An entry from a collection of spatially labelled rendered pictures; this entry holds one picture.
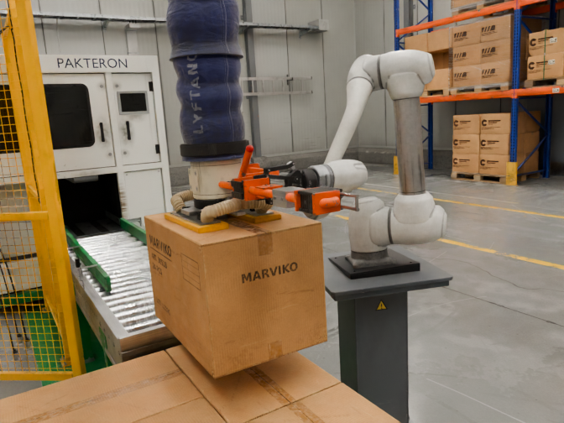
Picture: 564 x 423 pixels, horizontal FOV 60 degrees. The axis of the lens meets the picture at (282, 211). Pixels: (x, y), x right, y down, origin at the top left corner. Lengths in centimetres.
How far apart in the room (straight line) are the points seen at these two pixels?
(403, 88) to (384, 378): 120
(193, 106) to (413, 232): 98
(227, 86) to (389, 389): 143
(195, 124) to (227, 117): 11
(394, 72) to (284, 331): 103
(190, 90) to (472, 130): 844
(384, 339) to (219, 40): 135
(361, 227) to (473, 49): 788
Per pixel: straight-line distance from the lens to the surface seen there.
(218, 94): 156
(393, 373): 224
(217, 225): 150
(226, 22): 160
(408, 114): 195
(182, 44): 159
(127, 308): 251
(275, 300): 149
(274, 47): 1254
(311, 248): 152
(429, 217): 198
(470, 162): 980
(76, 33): 1096
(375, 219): 201
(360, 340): 211
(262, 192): 132
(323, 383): 168
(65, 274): 268
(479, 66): 960
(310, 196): 112
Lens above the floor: 140
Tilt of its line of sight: 11 degrees down
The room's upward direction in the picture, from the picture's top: 3 degrees counter-clockwise
